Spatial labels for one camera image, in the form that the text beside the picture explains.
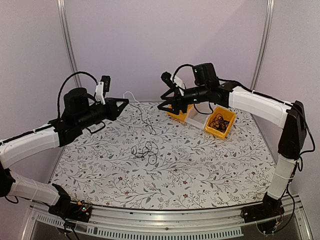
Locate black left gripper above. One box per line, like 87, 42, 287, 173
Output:
76, 98, 129, 130

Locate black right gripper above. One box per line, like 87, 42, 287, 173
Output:
158, 84, 210, 115

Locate thin black cable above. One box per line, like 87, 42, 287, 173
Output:
211, 117, 230, 133
209, 112, 231, 131

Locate black cable pile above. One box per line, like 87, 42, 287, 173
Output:
127, 102, 159, 166

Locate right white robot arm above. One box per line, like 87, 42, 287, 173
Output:
157, 80, 311, 218

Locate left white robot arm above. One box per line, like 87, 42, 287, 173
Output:
0, 86, 129, 217

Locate left yellow plastic bin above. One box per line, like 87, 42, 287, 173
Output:
167, 104, 194, 122

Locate yellow plastic bin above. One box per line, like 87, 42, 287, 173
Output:
204, 106, 236, 140
167, 104, 194, 122

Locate white translucent plastic bin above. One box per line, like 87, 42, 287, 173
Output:
184, 106, 213, 130

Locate right yellow plastic bin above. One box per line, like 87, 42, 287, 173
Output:
204, 106, 236, 140

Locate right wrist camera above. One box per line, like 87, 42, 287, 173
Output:
160, 71, 186, 96

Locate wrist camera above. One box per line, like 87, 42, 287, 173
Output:
160, 71, 186, 96
94, 75, 111, 105

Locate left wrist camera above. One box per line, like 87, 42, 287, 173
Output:
94, 75, 111, 105

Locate right arm black hose cable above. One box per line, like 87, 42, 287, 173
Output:
173, 64, 195, 78

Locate arm black hose cable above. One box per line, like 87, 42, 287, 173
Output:
173, 64, 195, 78
56, 71, 98, 118

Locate left arm black hose cable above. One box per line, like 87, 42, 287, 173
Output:
56, 71, 98, 118

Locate left aluminium frame post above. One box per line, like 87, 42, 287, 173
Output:
56, 0, 78, 73

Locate aluminium frame post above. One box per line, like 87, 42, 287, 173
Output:
56, 0, 78, 73
250, 0, 275, 90

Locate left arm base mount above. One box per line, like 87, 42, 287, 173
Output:
48, 200, 93, 223

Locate aluminium front rail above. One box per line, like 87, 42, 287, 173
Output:
21, 194, 315, 240

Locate right aluminium frame post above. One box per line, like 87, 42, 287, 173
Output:
250, 0, 275, 90

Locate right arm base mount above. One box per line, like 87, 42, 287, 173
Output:
240, 193, 285, 235

